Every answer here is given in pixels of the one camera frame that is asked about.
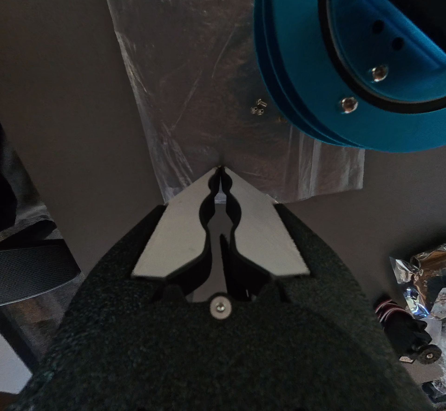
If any large clear plastic bag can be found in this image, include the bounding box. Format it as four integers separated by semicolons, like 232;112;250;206
98;0;366;202

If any silver foil bag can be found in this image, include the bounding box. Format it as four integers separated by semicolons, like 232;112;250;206
390;244;446;321

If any black office chair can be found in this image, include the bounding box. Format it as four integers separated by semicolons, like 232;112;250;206
0;238;80;306

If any black servo motor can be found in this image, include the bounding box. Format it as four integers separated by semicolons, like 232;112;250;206
374;294;443;366

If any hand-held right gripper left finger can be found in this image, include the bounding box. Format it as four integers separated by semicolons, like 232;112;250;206
131;167;223;281

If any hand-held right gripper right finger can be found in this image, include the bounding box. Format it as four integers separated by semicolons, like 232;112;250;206
221;167;311;277

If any blue toy robot arm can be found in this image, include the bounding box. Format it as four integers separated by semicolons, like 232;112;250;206
253;0;446;153

